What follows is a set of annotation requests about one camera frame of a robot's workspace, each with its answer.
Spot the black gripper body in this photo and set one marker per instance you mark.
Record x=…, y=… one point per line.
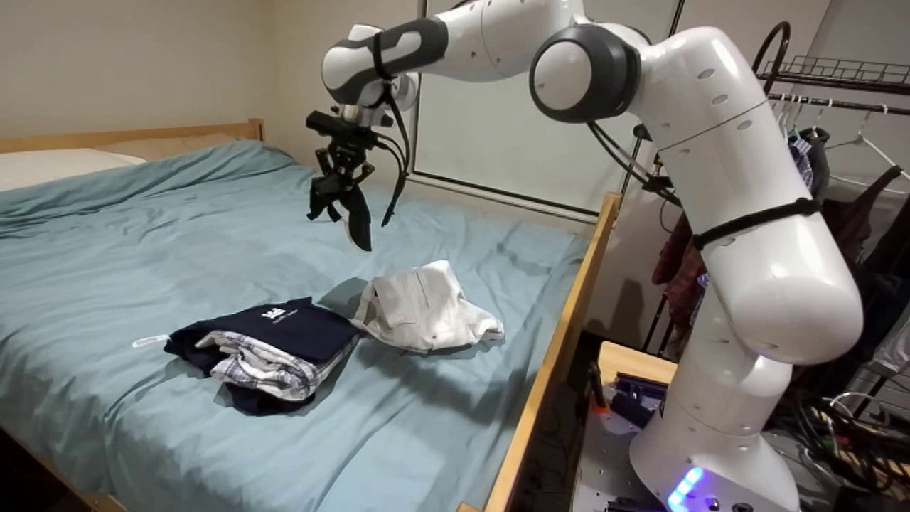
x=346, y=158

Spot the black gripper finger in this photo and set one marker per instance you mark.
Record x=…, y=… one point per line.
x=322, y=198
x=359, y=218

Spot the white shorts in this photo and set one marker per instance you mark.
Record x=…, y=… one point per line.
x=424, y=311

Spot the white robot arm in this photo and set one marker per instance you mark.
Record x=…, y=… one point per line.
x=778, y=297

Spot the navy folded shirt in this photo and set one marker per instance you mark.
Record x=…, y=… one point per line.
x=300, y=329

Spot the white striped folded garment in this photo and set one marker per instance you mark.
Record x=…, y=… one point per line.
x=263, y=368

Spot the light blue bed sheet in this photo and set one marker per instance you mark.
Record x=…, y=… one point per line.
x=144, y=266

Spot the small wooden side table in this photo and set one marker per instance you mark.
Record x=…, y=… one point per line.
x=629, y=381

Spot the white pillow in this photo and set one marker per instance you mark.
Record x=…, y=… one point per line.
x=23, y=168

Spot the wooden bed frame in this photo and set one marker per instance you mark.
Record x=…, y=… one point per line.
x=555, y=351

